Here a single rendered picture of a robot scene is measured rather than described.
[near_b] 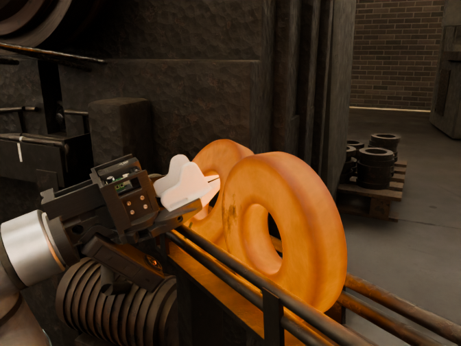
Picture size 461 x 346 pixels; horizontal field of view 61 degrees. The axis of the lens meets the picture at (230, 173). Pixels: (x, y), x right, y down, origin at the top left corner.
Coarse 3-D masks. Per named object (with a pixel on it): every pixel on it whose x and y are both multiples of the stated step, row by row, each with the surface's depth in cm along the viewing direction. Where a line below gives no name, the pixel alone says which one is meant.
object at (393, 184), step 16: (352, 144) 267; (368, 144) 267; (384, 144) 256; (352, 160) 228; (368, 160) 217; (384, 160) 214; (352, 176) 241; (368, 176) 218; (384, 176) 217; (400, 176) 241; (352, 192) 217; (368, 192) 214; (384, 192) 214; (400, 192) 214; (352, 208) 225; (368, 208) 225; (384, 208) 212
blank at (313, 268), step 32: (256, 160) 34; (288, 160) 33; (224, 192) 41; (256, 192) 35; (288, 192) 31; (320, 192) 31; (224, 224) 42; (256, 224) 39; (288, 224) 32; (320, 224) 30; (256, 256) 38; (288, 256) 32; (320, 256) 29; (256, 288) 38; (288, 288) 33; (320, 288) 30
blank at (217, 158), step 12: (216, 144) 52; (228, 144) 49; (204, 156) 53; (216, 156) 51; (228, 156) 48; (240, 156) 46; (204, 168) 52; (216, 168) 50; (228, 168) 47; (216, 204) 47; (204, 216) 52; (216, 216) 46; (192, 228) 49; (204, 228) 47; (216, 228) 45; (216, 240) 44; (204, 252) 46
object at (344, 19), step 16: (336, 0) 128; (352, 0) 153; (336, 16) 131; (352, 16) 159; (336, 32) 134; (352, 32) 164; (336, 48) 136; (352, 48) 170; (336, 64) 139; (336, 80) 142; (336, 96) 146; (336, 112) 151; (336, 128) 156; (336, 144) 161; (336, 160) 167; (320, 176) 159; (336, 176) 174; (336, 192) 220
